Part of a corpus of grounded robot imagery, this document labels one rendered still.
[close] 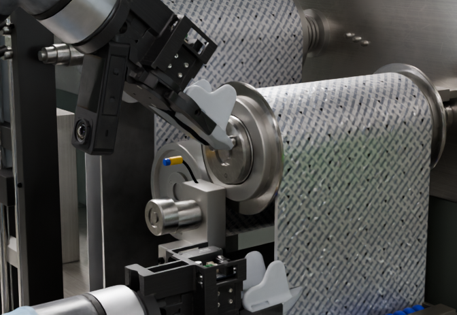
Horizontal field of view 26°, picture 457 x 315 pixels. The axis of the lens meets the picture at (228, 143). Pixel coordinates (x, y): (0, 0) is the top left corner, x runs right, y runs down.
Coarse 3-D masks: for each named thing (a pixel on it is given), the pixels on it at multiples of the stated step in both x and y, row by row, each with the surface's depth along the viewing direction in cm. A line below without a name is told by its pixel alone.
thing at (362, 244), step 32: (320, 192) 109; (352, 192) 112; (384, 192) 115; (416, 192) 118; (288, 224) 107; (320, 224) 110; (352, 224) 113; (384, 224) 116; (416, 224) 119; (288, 256) 108; (320, 256) 110; (352, 256) 113; (384, 256) 117; (416, 256) 120; (320, 288) 111; (352, 288) 114; (384, 288) 118; (416, 288) 121
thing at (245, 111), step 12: (240, 108) 106; (252, 108) 105; (252, 120) 105; (432, 120) 118; (252, 132) 105; (264, 132) 104; (432, 132) 119; (264, 144) 104; (204, 156) 113; (264, 156) 104; (252, 168) 106; (264, 168) 104; (216, 180) 112; (252, 180) 106; (264, 180) 105; (228, 192) 110; (240, 192) 108; (252, 192) 106
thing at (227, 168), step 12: (228, 120) 106; (240, 120) 106; (228, 132) 106; (240, 132) 105; (240, 144) 105; (252, 144) 105; (216, 156) 109; (228, 156) 107; (240, 156) 105; (252, 156) 105; (216, 168) 109; (228, 168) 107; (240, 168) 106; (228, 180) 108; (240, 180) 107
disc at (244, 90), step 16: (240, 96) 107; (256, 96) 105; (272, 112) 104; (272, 128) 104; (272, 144) 104; (272, 160) 104; (208, 176) 114; (272, 176) 105; (272, 192) 105; (240, 208) 110; (256, 208) 108
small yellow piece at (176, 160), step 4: (176, 156) 111; (180, 156) 112; (164, 160) 111; (168, 160) 111; (172, 160) 111; (176, 160) 111; (180, 160) 111; (164, 164) 111; (168, 164) 111; (172, 164) 111; (176, 164) 111; (184, 164) 112; (188, 168) 112; (192, 176) 112; (196, 180) 112
